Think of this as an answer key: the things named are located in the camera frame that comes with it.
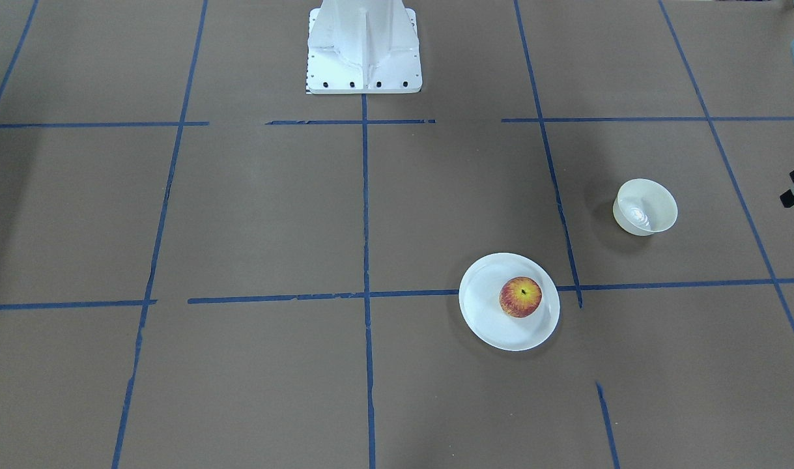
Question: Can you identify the red yellow apple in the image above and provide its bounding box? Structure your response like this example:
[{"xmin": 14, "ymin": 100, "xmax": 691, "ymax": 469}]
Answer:
[{"xmin": 498, "ymin": 276, "xmax": 543, "ymax": 319}]

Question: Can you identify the white round plate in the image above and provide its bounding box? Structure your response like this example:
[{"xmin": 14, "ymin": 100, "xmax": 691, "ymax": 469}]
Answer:
[{"xmin": 459, "ymin": 253, "xmax": 561, "ymax": 352}]

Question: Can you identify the white bowl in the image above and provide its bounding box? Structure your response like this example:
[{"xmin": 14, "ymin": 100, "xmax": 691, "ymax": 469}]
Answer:
[{"xmin": 613, "ymin": 178, "xmax": 679, "ymax": 236}]

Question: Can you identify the brown paper table cover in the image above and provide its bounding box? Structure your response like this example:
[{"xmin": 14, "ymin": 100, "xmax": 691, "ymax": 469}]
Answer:
[{"xmin": 0, "ymin": 1, "xmax": 794, "ymax": 468}]

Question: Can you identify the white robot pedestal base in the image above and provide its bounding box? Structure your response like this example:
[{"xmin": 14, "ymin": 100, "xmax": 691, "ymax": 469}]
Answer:
[{"xmin": 305, "ymin": 1, "xmax": 423, "ymax": 94}]

